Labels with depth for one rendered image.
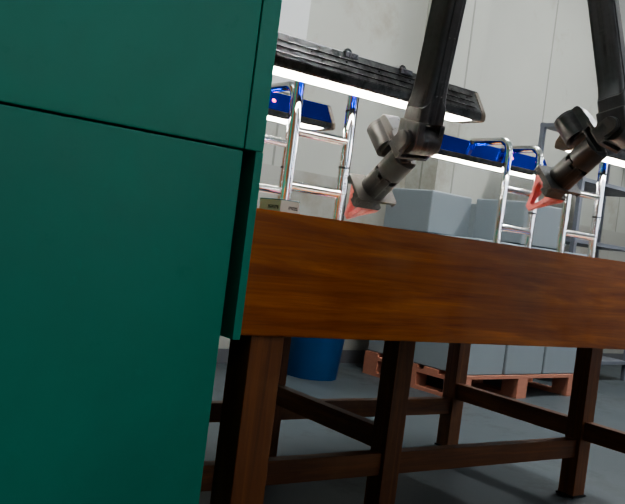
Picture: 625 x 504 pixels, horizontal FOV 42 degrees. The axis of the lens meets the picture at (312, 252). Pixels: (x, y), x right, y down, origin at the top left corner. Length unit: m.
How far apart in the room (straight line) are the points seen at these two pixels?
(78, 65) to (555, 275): 1.00
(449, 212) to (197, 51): 3.58
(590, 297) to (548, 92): 4.73
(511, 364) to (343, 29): 2.12
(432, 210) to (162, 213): 3.49
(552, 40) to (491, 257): 5.02
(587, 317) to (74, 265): 1.08
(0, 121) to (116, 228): 0.18
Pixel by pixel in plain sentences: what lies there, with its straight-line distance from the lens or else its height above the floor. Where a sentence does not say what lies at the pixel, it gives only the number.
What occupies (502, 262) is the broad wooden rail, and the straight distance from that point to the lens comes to 1.53.
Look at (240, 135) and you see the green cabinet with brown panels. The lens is 1.12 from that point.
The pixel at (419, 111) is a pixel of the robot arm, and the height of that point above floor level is 0.99.
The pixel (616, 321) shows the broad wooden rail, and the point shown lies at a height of 0.64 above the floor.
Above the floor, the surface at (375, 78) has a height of 1.07.
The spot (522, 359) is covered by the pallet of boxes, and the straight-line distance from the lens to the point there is 4.66.
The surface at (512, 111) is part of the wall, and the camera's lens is 6.05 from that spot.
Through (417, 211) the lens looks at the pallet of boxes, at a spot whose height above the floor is 0.95.
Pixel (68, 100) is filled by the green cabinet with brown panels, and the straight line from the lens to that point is 1.02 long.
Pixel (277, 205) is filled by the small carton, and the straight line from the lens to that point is 1.24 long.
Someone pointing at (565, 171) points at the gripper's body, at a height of 0.93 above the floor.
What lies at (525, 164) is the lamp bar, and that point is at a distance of 2.91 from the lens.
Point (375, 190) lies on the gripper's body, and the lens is 1.64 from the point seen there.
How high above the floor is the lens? 0.73
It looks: 1 degrees down
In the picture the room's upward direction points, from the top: 7 degrees clockwise
